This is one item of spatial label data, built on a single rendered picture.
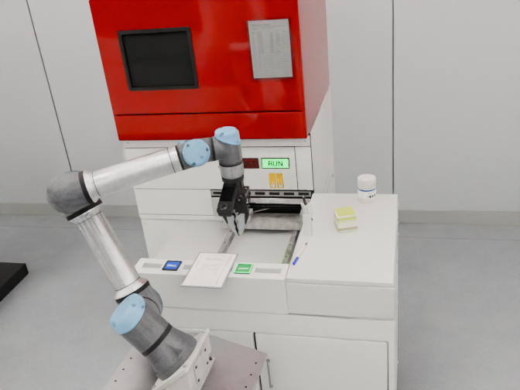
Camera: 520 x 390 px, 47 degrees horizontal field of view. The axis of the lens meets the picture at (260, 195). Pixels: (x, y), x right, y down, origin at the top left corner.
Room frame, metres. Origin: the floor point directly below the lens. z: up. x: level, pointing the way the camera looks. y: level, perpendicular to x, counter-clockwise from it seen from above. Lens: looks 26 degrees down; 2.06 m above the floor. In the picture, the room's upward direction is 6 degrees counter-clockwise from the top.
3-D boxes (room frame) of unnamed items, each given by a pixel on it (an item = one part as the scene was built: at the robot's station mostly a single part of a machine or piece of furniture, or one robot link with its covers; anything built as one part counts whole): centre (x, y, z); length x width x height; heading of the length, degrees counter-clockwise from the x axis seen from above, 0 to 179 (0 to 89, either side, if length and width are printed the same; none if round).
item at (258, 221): (2.19, -0.01, 0.87); 0.36 x 0.08 x 0.03; 74
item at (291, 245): (1.96, -0.09, 0.84); 0.50 x 0.02 x 0.03; 164
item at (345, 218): (1.89, -0.30, 1.00); 0.07 x 0.07 x 0.07; 2
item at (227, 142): (1.71, 0.08, 1.40); 0.09 x 0.08 x 0.11; 96
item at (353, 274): (1.86, -0.30, 0.89); 0.62 x 0.35 x 0.14; 164
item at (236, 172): (1.71, 0.08, 1.33); 0.08 x 0.08 x 0.05
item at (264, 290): (1.73, 0.20, 0.89); 0.55 x 0.09 x 0.14; 74
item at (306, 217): (1.89, -0.16, 1.03); 0.06 x 0.04 x 0.13; 164
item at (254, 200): (2.27, 0.00, 0.89); 0.44 x 0.02 x 0.10; 74
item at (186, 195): (2.33, 0.17, 1.02); 0.82 x 0.03 x 0.40; 74
